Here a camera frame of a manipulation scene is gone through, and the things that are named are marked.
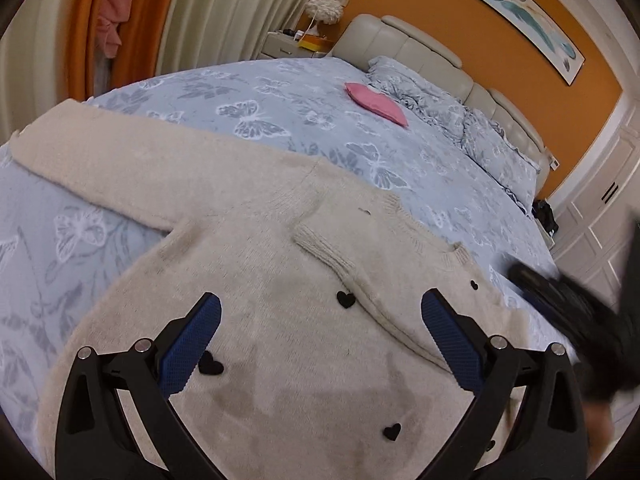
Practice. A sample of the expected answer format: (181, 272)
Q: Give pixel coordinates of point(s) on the beige leather headboard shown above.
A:
(367, 36)

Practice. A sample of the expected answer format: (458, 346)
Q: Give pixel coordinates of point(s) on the white panelled wardrobe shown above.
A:
(594, 233)

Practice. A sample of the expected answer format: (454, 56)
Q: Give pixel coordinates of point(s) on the pink hanging garment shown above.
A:
(112, 13)

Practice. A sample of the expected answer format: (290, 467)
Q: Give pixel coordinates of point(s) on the white feather table lamp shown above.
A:
(328, 12)

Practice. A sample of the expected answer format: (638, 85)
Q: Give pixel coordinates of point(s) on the white bedside table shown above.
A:
(279, 45)

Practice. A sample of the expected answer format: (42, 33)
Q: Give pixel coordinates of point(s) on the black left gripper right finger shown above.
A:
(548, 439)

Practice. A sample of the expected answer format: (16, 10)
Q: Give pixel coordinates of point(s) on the orange curtain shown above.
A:
(136, 58)

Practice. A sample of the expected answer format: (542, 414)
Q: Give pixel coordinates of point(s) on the blue butterfly pillow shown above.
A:
(468, 128)

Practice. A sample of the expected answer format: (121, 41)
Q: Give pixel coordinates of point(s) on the cream pleated curtain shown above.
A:
(200, 33)

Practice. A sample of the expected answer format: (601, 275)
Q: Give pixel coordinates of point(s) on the black object beside bed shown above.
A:
(543, 212)

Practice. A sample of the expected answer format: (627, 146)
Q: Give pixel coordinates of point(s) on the blue butterfly bedspread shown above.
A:
(59, 254)

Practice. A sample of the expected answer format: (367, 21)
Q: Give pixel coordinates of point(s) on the pink folded garment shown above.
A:
(376, 103)

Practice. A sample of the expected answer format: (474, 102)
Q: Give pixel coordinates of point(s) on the framed landscape wall painting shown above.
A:
(547, 36)

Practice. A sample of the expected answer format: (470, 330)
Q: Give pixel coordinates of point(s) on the cream knit sweater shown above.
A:
(329, 371)

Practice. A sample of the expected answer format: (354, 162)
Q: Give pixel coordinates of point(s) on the orange box on nightstand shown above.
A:
(315, 44)

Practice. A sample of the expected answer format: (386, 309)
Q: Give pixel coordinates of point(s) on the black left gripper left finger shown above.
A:
(116, 420)

